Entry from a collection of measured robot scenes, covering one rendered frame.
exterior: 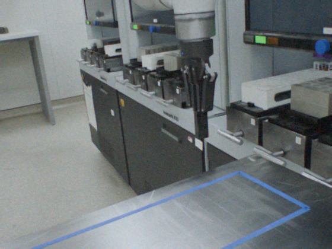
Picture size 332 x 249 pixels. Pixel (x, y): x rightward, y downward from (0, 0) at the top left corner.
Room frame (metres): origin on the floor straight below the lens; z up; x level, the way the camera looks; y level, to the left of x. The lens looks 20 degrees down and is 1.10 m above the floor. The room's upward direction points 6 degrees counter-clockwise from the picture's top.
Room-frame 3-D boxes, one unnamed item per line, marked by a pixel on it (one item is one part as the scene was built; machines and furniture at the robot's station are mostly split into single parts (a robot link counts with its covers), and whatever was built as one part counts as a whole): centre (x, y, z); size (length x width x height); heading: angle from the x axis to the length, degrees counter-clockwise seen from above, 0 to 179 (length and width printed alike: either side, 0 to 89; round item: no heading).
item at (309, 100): (0.79, -0.34, 0.85); 0.12 x 0.02 x 0.06; 24
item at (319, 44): (0.74, -0.33, 0.98); 0.03 x 0.01 x 0.03; 23
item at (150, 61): (1.62, -0.09, 0.83); 0.30 x 0.10 x 0.06; 113
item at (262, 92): (0.97, -0.37, 0.83); 0.30 x 0.10 x 0.06; 113
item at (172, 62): (1.44, -0.06, 0.85); 0.12 x 0.02 x 0.06; 24
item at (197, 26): (0.85, -0.09, 1.03); 0.09 x 0.09 x 0.06
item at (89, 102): (2.50, 0.51, 0.43); 0.27 x 0.02 x 0.36; 23
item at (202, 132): (0.85, -0.09, 0.80); 0.03 x 0.01 x 0.07; 114
